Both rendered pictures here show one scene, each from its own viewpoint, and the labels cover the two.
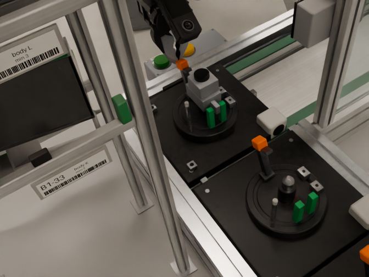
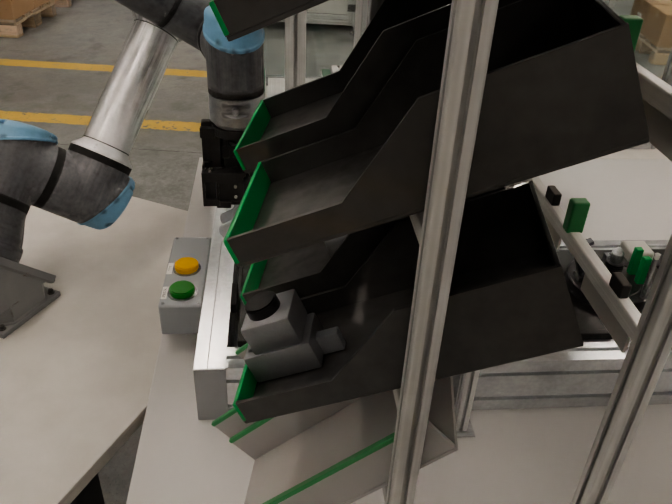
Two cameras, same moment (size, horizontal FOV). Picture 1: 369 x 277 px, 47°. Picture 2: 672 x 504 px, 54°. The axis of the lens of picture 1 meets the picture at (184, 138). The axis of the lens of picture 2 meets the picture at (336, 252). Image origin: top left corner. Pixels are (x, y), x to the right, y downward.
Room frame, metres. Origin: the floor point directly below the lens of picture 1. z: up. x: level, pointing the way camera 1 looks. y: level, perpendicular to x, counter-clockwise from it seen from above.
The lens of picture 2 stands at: (0.29, 0.77, 1.62)
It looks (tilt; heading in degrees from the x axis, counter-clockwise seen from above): 33 degrees down; 288
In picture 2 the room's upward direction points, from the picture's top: 3 degrees clockwise
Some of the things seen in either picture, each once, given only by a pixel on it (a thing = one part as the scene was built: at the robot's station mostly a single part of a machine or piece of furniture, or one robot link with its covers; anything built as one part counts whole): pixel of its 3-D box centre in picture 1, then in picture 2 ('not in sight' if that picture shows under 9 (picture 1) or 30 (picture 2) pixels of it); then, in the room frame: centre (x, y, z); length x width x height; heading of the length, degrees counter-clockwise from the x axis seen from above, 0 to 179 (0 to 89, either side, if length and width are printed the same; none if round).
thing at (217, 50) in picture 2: not in sight; (234, 49); (0.70, -0.01, 1.36); 0.09 x 0.08 x 0.11; 129
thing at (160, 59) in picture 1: (162, 62); (182, 291); (0.80, 0.02, 0.96); 0.04 x 0.04 x 0.02
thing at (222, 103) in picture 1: (222, 111); not in sight; (0.57, -0.08, 1.01); 0.01 x 0.01 x 0.05; 25
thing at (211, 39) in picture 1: (187, 60); (188, 282); (0.83, -0.04, 0.93); 0.21 x 0.07 x 0.06; 115
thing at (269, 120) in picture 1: (271, 123); not in sight; (0.55, -0.18, 0.97); 0.05 x 0.05 x 0.04; 25
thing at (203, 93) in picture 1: (205, 89); not in sight; (0.59, -0.06, 1.06); 0.08 x 0.04 x 0.07; 25
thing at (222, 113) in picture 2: not in sight; (236, 108); (0.70, 0.00, 1.28); 0.08 x 0.08 x 0.05
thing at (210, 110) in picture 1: (210, 117); not in sight; (0.55, -0.06, 1.01); 0.01 x 0.01 x 0.05; 25
